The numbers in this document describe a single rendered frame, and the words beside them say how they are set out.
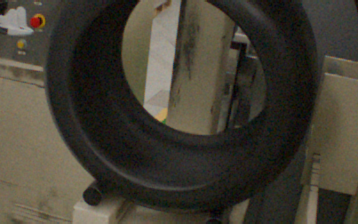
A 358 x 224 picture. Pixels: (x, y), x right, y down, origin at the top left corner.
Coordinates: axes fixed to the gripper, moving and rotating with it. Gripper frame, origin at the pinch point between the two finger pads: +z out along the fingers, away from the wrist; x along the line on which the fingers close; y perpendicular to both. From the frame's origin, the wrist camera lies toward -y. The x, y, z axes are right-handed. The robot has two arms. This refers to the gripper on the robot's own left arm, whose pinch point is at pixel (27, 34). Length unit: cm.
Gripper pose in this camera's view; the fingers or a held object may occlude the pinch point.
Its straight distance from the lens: 128.1
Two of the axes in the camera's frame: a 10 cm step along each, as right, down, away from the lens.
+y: 2.3, -9.0, -3.8
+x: 2.7, -3.1, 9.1
